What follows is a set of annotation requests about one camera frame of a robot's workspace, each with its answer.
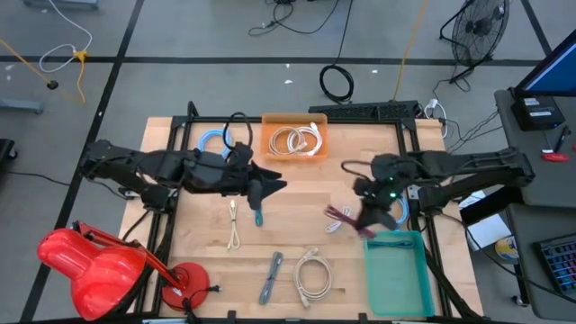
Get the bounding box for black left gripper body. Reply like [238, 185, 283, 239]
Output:
[211, 142, 265, 212]

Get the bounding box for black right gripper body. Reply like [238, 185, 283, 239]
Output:
[354, 177, 406, 215]

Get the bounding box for light blue cable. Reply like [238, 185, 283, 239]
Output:
[196, 128, 235, 159]
[391, 193, 410, 227]

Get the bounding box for maroon usb cable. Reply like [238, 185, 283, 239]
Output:
[323, 204, 377, 240]

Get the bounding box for beige ethernet cable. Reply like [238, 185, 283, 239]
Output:
[268, 125, 307, 158]
[292, 247, 334, 310]

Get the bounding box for cream usb cable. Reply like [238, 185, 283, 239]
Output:
[226, 199, 241, 252]

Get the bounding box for small white usb cable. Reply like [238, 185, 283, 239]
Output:
[324, 205, 354, 234]

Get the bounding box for white braided cable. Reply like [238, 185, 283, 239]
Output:
[287, 121, 324, 158]

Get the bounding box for black-white zigzag braided cable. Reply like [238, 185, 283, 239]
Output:
[258, 250, 284, 306]

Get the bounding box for orange plastic bin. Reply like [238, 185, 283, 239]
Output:
[260, 112, 329, 163]

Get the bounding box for green plastic bin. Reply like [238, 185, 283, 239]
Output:
[363, 231, 437, 319]

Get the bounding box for white paper sheet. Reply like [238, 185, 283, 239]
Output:
[465, 212, 513, 252]

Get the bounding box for white power plug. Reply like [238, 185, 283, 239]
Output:
[423, 97, 450, 140]

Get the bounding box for round printed disc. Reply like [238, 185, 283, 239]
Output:
[494, 235, 520, 266]

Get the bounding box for grey side desk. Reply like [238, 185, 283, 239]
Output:
[493, 88, 576, 209]
[506, 202, 576, 322]

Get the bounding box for red desk lamp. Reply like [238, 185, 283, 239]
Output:
[36, 219, 212, 322]

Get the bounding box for backlit keyboard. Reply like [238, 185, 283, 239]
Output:
[533, 232, 576, 299]

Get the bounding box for red desk gadget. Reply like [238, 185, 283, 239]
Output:
[540, 151, 571, 164]

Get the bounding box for small black computer box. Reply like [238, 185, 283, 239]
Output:
[509, 92, 567, 132]

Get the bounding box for black pen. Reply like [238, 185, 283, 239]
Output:
[553, 124, 572, 155]

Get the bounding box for black floor fan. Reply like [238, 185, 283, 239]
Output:
[438, 0, 511, 86]

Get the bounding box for computer monitor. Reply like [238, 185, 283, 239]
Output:
[514, 27, 576, 98]

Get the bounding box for grey table foot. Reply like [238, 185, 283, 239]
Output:
[0, 97, 45, 115]

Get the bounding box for black wheeled base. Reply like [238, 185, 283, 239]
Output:
[0, 138, 19, 173]

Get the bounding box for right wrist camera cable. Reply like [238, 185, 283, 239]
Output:
[340, 159, 377, 182]

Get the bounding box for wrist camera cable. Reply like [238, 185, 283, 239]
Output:
[222, 112, 254, 152]
[340, 159, 377, 182]

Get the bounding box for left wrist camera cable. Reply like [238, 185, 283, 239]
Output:
[222, 112, 254, 152]

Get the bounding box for black aluminium table frame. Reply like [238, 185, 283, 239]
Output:
[131, 101, 486, 324]

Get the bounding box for black coiled floor cable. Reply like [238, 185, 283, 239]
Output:
[318, 0, 356, 105]

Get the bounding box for black lamp power cord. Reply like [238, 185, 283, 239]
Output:
[178, 265, 224, 324]

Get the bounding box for yellow hanging cord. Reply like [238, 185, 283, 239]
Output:
[391, 0, 430, 103]

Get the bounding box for thin black floor cables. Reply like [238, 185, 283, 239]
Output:
[247, 0, 342, 37]

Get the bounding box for yellow extension cord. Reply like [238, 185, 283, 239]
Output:
[72, 49, 90, 105]

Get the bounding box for yellow cord with black disc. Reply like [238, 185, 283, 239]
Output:
[0, 37, 85, 105]

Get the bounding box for white floor cable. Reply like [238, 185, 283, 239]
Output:
[38, 0, 95, 75]

